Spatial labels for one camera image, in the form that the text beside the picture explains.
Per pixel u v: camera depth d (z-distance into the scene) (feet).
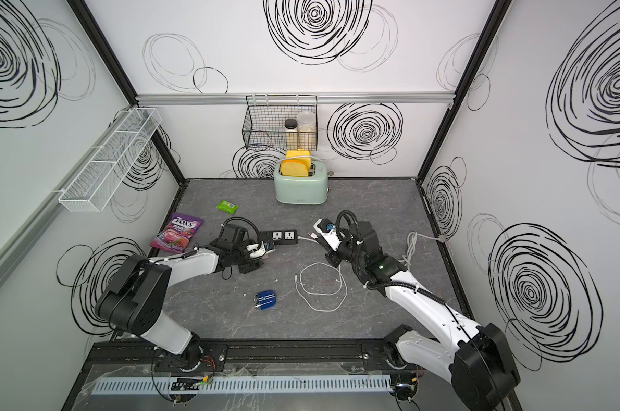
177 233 3.24
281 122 2.91
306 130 2.77
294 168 3.17
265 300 2.70
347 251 2.24
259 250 2.66
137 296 1.48
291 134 2.79
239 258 2.57
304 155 3.32
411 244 3.07
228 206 3.56
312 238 2.53
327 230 2.13
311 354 2.47
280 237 3.17
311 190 3.51
